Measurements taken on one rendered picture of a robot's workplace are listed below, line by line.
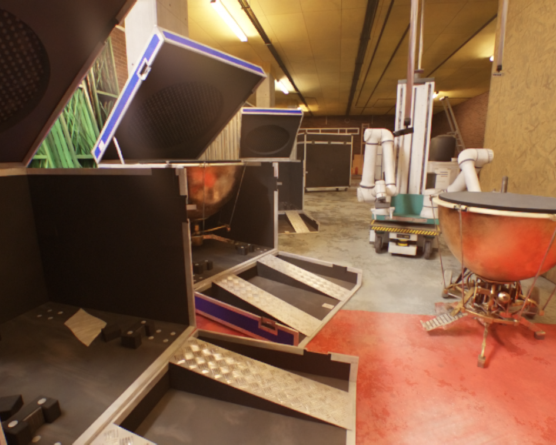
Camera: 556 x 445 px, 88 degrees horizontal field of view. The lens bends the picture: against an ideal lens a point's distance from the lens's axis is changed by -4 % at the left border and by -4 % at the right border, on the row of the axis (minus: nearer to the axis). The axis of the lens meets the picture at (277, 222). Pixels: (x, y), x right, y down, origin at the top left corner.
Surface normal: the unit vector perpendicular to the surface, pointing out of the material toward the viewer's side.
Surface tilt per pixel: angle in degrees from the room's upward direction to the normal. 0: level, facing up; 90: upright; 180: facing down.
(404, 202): 90
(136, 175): 90
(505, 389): 0
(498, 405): 0
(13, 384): 0
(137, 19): 90
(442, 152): 92
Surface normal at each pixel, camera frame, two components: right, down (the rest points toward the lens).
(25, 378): 0.00, -0.98
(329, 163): 0.33, 0.20
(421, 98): -0.41, 0.19
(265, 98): -0.19, 0.21
